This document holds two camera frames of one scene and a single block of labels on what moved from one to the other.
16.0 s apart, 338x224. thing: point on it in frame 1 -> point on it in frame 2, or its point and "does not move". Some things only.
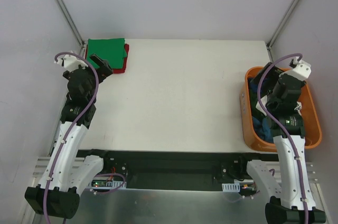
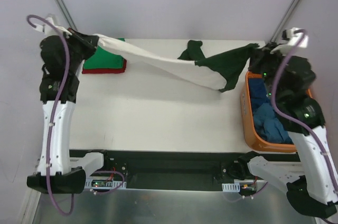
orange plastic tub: x=312 y=126 does not move
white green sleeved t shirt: x=258 y=112 -> x=209 y=71
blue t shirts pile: x=261 y=128 does not move
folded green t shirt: x=112 y=50 does not move
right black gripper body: x=264 y=79 -> x=260 y=56
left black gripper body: x=104 y=67 -> x=83 y=40
